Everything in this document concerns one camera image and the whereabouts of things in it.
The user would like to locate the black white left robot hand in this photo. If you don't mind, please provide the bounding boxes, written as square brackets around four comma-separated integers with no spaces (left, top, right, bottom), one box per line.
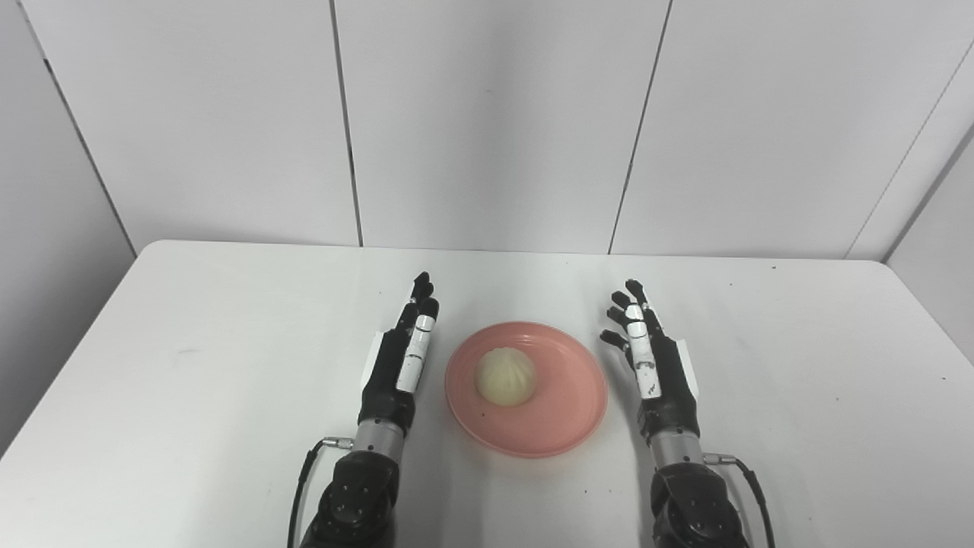
[357,272,441,435]

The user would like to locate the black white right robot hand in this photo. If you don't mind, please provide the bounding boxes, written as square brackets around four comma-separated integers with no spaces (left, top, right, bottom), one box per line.
[598,279,700,444]

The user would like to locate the cream steamed bun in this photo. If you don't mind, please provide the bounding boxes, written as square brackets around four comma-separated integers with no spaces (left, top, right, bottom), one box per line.
[475,347,538,407]

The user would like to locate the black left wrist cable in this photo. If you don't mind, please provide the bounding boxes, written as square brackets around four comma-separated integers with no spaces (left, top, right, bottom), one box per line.
[286,436,355,548]

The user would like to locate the pink round plate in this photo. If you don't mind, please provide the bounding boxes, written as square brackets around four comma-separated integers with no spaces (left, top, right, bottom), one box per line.
[444,321,609,459]

